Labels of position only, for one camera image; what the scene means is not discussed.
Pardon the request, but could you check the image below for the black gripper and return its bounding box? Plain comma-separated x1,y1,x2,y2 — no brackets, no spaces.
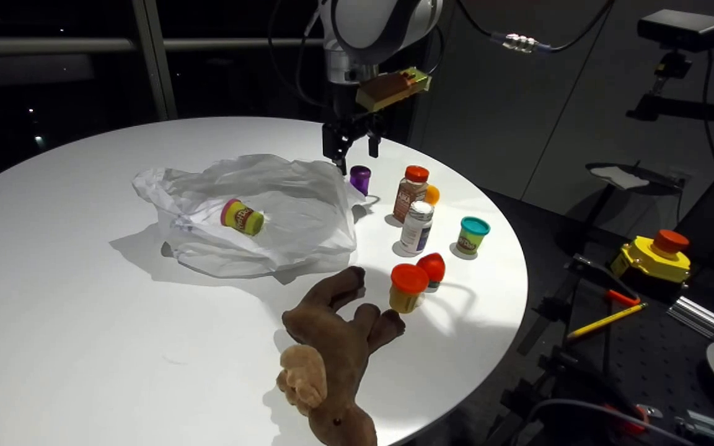
322,83,384,173

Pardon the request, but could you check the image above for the purple play-doh can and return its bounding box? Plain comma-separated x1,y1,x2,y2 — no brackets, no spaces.
349,165,372,196

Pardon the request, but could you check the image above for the brown bottle orange cap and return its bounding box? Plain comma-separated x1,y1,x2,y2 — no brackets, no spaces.
392,163,430,220

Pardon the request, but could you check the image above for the yellow play-doh can orange lid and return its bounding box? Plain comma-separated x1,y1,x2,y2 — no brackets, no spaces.
424,186,441,206

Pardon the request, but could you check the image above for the play-doh can teal lid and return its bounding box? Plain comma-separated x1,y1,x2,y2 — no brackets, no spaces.
457,216,491,256

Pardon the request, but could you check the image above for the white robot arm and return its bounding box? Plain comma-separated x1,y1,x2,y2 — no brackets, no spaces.
318,0,446,170

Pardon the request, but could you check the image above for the white plastic bag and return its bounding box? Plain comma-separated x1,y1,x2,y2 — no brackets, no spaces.
131,153,378,277

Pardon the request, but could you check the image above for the brown plush toy dog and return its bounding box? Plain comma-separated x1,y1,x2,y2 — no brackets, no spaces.
275,268,404,446

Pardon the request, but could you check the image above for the yellow pencil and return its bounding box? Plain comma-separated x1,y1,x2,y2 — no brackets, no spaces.
568,303,648,342

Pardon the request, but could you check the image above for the yellow emergency stop button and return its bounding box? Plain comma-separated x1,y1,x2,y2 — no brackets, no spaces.
610,228,693,285

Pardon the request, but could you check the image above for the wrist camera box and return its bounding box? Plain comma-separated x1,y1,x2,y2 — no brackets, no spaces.
354,67,431,111

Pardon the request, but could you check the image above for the black camera on stand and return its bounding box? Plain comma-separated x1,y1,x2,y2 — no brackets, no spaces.
630,9,714,121

